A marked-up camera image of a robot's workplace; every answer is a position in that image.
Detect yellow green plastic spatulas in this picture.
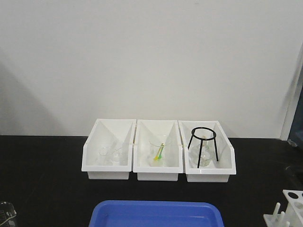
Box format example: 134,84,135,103
153,143,164,160

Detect black metal tripod stand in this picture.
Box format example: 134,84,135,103
187,127,219,168

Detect middle white storage bin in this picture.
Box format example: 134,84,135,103
133,120,183,182

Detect white storage bin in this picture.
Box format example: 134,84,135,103
81,119,136,180
133,120,183,182
178,120,237,183

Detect glassware in left bin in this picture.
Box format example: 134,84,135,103
96,140,128,166

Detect left white storage bin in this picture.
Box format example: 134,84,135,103
81,119,136,180

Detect blue plastic tray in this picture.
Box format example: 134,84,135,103
89,200,224,227

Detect right white storage bin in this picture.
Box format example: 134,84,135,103
178,120,237,183

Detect glass beaker in middle bin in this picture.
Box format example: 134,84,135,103
148,134,166,167

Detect white test tube rack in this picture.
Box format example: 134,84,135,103
263,189,303,227

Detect glass flask under tripod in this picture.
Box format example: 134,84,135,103
189,135,213,168

